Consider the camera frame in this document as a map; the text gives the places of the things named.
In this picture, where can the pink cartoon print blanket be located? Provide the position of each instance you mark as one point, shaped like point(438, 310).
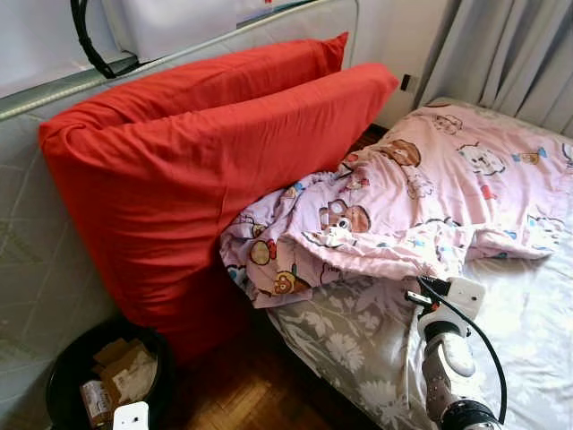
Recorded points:
point(430, 188)

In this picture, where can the bed with grey floral sheet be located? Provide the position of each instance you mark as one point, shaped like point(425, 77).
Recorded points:
point(528, 340)

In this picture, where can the grey curtain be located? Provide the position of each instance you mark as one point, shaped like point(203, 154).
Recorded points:
point(510, 54)

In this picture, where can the large red cushion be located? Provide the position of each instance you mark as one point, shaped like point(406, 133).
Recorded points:
point(179, 206)
point(206, 81)

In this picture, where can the brown cardboard scraps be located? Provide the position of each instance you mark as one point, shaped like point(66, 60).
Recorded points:
point(125, 367)

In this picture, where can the brown drink can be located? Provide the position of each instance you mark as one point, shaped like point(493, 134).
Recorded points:
point(94, 403)

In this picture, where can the black waste bin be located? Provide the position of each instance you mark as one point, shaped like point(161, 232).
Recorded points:
point(63, 385)

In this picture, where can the grey quilted mattress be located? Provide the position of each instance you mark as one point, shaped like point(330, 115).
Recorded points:
point(36, 269)

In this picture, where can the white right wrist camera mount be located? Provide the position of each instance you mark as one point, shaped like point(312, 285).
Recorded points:
point(466, 296)

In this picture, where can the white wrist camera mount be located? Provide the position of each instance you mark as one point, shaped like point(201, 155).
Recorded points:
point(466, 296)
point(132, 418)

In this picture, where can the dark wall socket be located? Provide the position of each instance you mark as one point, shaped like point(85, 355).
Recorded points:
point(407, 83)

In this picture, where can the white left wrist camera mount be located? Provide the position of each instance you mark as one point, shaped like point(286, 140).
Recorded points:
point(132, 418)

